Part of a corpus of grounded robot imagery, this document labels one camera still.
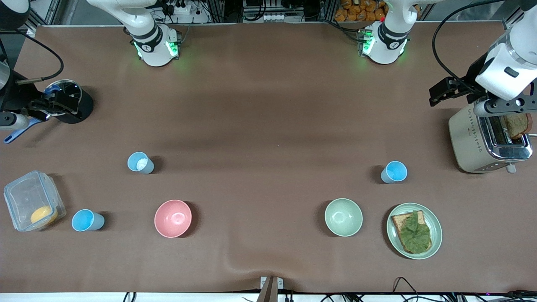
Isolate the blue cup with white paper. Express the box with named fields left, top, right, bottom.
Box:
left=127, top=151, right=155, bottom=175

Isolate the silver beige toaster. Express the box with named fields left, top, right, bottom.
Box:
left=448, top=103, right=533, bottom=174

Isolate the brown bread slice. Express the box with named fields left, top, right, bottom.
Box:
left=503, top=112, right=533, bottom=140

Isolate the clear plastic food container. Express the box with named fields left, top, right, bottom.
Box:
left=3, top=170, right=67, bottom=232

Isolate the round orange food piece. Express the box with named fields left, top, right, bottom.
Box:
left=30, top=206, right=58, bottom=226

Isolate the bag of orange snacks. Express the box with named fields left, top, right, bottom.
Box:
left=334, top=0, right=421, bottom=23

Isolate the toast slice under lettuce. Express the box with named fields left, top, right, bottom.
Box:
left=391, top=211, right=433, bottom=254

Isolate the pale green plate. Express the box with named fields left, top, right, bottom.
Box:
left=386, top=203, right=443, bottom=260

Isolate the green lettuce leaf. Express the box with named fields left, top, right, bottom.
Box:
left=398, top=211, right=432, bottom=253

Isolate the white power strip with plugs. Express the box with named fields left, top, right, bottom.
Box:
left=164, top=0, right=210, bottom=24

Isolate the pale green bowl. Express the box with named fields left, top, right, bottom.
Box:
left=324, top=198, right=363, bottom=237

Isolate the pink bowl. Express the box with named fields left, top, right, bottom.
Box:
left=154, top=199, right=193, bottom=238

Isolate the brown table cover cloth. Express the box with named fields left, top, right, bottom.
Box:
left=0, top=22, right=537, bottom=294

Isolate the black pot with blue handle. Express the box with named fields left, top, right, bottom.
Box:
left=3, top=79, right=94, bottom=144

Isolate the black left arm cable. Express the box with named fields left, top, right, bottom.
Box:
left=432, top=0, right=508, bottom=95

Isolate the looped black cable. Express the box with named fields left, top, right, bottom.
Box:
left=392, top=277, right=420, bottom=302

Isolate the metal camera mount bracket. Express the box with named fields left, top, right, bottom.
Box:
left=260, top=276, right=284, bottom=302

